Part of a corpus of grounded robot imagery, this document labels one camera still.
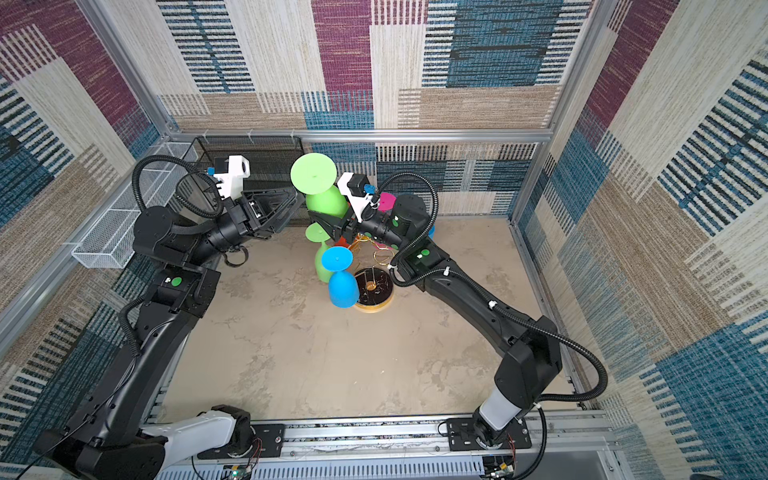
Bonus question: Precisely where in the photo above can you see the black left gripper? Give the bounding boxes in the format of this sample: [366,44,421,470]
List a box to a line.
[188,195,300,275]

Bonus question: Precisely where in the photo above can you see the green front wine glass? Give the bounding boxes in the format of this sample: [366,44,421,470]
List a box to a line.
[290,153,349,218]

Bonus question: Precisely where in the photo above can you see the green wine glass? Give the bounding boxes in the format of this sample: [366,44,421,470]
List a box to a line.
[290,153,349,218]
[305,223,332,283]

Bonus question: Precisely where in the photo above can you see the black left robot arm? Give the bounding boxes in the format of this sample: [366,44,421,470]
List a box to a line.
[34,188,304,479]

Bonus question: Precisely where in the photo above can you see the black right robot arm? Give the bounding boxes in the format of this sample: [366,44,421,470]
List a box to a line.
[309,194,562,448]

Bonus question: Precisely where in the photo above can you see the green rear wine glass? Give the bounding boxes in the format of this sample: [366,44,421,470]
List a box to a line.
[305,223,332,283]

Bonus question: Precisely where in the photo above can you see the black mesh shelf rack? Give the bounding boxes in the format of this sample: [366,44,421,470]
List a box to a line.
[191,136,306,190]

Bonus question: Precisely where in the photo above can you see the magenta wine glass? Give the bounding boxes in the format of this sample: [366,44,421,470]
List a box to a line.
[378,192,396,212]

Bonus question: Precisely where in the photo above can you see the blue front wine glass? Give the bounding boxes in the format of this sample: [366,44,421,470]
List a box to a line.
[321,246,359,309]

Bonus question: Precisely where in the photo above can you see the gold wine glass rack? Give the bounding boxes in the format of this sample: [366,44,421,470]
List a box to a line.
[348,234,396,313]

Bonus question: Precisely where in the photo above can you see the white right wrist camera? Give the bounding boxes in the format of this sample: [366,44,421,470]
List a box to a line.
[337,172,375,222]

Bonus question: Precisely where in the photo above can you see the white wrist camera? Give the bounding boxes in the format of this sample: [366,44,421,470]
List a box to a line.
[207,155,251,200]
[337,172,375,222]

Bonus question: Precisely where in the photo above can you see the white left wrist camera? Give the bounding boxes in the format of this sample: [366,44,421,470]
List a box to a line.
[207,155,251,200]

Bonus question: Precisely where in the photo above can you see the black left corrugated cable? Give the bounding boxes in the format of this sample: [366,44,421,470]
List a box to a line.
[131,154,226,238]

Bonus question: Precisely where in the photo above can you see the black corrugated cable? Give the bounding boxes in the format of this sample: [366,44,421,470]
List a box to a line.
[377,172,609,480]
[131,154,226,238]

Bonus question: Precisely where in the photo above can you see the black right corrugated cable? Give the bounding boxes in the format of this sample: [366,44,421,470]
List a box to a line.
[377,172,609,480]

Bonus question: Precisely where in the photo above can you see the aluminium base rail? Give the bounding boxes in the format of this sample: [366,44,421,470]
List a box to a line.
[160,411,632,479]

